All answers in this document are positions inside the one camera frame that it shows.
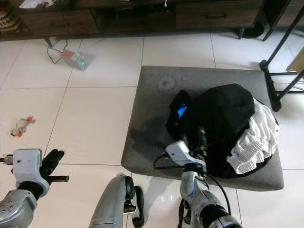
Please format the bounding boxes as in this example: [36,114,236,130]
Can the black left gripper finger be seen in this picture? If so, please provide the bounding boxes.
[42,149,57,175]
[48,150,65,176]

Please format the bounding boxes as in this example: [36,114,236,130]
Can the black garment with blue print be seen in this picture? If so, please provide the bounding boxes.
[165,83,257,180]

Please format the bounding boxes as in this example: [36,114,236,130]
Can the small toy duck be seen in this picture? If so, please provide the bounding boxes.
[11,115,37,139]

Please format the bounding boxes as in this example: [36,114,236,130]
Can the grey upholstered ottoman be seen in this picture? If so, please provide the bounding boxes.
[121,65,285,192]

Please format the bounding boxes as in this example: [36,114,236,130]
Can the white and black garment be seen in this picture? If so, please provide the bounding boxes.
[227,98,280,175]

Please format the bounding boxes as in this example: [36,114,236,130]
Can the silver robot left leg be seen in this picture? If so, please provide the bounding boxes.
[89,173,145,228]

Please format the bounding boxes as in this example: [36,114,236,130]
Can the silver robot leg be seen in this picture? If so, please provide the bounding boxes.
[89,173,145,228]
[177,199,194,228]

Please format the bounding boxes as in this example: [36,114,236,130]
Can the silver robot right leg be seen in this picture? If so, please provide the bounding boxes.
[177,199,194,228]

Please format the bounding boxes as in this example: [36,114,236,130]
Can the grey power strip box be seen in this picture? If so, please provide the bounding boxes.
[61,49,90,71]

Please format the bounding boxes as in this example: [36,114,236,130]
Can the black round stand base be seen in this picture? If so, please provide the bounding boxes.
[242,21,266,38]

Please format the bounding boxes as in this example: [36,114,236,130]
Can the dark wood tv cabinet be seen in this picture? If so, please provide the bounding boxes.
[0,0,266,48]

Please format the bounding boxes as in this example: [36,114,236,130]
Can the woven patterned basket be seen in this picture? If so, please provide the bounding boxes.
[0,4,25,34]

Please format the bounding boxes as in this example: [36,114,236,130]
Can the white papers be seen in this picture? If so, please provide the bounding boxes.
[21,0,55,9]

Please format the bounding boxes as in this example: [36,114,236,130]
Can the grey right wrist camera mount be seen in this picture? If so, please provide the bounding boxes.
[165,140,206,168]

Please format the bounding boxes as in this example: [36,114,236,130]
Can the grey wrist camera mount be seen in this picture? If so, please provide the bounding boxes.
[11,148,43,185]
[165,140,206,168]

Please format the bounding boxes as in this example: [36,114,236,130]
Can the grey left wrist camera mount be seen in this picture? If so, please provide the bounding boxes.
[11,148,43,185]

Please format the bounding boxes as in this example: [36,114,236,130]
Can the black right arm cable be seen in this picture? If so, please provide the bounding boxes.
[153,151,232,215]

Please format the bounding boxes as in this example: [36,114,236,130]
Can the black clothes rack silver rail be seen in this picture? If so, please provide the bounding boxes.
[259,4,304,113]

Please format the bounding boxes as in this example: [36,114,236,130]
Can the black power cord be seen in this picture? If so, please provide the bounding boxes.
[47,36,72,65]

